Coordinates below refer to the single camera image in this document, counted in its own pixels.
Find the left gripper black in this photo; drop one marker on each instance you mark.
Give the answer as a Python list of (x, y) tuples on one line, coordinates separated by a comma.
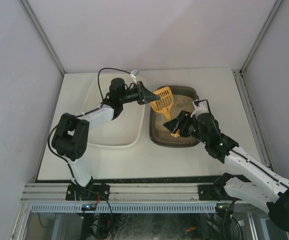
[(141, 93)]

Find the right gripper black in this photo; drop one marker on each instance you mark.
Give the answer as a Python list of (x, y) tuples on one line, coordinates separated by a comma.
[(182, 124)]

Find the yellow litter scoop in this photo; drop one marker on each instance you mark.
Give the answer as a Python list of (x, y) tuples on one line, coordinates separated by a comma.
[(165, 103)]

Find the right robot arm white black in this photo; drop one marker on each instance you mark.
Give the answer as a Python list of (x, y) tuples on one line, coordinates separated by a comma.
[(265, 189)]

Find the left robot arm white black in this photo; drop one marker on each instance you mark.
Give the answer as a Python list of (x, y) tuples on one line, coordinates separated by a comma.
[(68, 140)]

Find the grey litter clump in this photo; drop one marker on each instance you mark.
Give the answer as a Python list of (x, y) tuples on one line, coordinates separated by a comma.
[(179, 106), (185, 101), (159, 116)]

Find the white plastic tub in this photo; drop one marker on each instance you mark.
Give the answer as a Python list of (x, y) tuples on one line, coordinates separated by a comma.
[(122, 132)]

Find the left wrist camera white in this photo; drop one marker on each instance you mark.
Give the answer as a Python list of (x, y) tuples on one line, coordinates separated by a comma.
[(134, 73)]

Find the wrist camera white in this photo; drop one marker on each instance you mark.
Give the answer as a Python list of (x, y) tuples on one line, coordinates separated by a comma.
[(200, 107), (134, 73)]

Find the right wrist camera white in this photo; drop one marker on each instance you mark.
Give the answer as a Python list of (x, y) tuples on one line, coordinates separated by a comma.
[(200, 107)]

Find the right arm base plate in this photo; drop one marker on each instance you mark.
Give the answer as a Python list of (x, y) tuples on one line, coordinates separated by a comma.
[(216, 190)]

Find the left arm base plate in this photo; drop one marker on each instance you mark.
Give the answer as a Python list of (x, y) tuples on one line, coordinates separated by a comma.
[(91, 192)]

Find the grey slotted cable duct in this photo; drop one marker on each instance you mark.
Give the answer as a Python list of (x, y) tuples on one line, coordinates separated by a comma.
[(125, 208)]

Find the aluminium front rail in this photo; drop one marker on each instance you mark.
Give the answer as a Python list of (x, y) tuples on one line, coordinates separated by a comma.
[(120, 192)]

